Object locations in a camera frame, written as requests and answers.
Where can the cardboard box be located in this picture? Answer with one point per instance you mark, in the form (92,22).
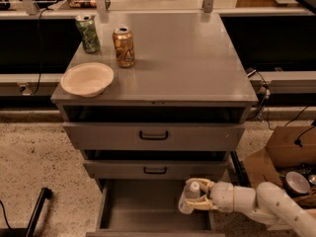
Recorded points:
(290,149)

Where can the white paper bowl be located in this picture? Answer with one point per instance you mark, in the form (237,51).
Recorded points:
(87,79)

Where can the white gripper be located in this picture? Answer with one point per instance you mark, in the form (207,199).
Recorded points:
(222,197)

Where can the white bowl in box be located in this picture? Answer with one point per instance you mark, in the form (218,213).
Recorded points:
(297,183)

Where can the grey drawer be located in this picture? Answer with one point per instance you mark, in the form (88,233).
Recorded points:
(154,170)
(154,136)
(148,208)

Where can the orange soda can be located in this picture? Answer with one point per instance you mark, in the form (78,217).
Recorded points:
(123,43)

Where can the green soda can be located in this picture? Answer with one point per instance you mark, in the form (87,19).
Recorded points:
(86,26)

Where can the black chair leg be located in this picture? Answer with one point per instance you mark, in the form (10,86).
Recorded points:
(44,195)

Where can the bottom grey drawer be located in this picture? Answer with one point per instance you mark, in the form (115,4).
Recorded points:
(148,208)

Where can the top grey drawer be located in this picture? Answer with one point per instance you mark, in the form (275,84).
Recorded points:
(154,136)

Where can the middle grey drawer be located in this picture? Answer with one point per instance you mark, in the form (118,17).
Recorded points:
(154,170)

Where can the clear plastic water bottle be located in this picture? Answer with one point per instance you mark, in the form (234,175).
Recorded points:
(191,191)

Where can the grey drawer cabinet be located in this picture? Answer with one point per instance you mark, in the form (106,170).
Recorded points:
(186,71)

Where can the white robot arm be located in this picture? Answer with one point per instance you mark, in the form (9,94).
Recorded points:
(267,203)

